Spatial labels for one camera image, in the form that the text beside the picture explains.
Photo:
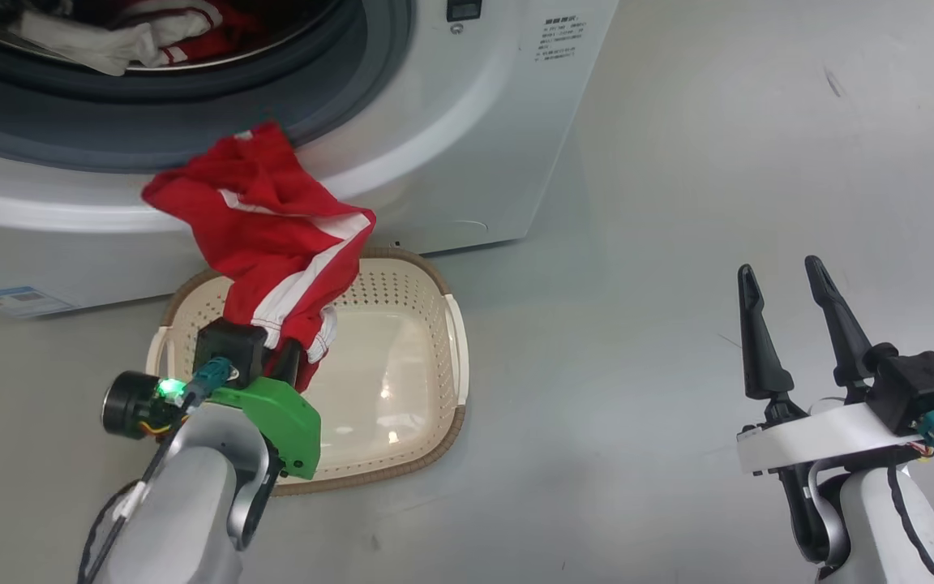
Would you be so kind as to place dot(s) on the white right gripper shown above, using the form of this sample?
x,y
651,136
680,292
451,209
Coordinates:
x,y
824,434

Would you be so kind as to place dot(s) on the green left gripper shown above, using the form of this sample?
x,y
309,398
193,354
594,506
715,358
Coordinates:
x,y
289,422

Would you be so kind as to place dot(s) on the red shorts with white stripes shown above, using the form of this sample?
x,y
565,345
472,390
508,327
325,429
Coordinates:
x,y
272,219

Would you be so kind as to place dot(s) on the red and white jersey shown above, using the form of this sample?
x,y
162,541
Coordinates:
x,y
110,40

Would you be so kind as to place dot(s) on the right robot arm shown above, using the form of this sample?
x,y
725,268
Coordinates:
x,y
872,527

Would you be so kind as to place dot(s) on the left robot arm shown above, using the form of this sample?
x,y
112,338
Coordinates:
x,y
183,503

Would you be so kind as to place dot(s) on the cream perforated laundry basket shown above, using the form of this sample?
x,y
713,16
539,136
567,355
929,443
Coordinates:
x,y
402,365

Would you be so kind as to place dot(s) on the grey rubber door gasket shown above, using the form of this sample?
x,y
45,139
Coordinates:
x,y
191,122

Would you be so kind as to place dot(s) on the white front-load washing machine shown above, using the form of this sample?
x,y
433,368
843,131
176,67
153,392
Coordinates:
x,y
475,146

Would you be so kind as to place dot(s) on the black door lock slot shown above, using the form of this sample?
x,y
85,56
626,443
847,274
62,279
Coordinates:
x,y
463,10

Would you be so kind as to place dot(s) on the blue energy label sticker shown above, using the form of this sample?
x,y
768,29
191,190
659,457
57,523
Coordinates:
x,y
21,300

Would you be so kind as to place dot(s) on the steel washer drum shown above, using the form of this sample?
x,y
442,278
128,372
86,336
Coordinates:
x,y
297,24

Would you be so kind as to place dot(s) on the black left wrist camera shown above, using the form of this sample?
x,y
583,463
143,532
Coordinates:
x,y
228,349

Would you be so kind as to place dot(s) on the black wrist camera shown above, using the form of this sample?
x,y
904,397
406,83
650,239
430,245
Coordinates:
x,y
917,385
228,349

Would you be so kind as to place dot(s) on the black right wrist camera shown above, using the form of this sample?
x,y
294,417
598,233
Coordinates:
x,y
917,385

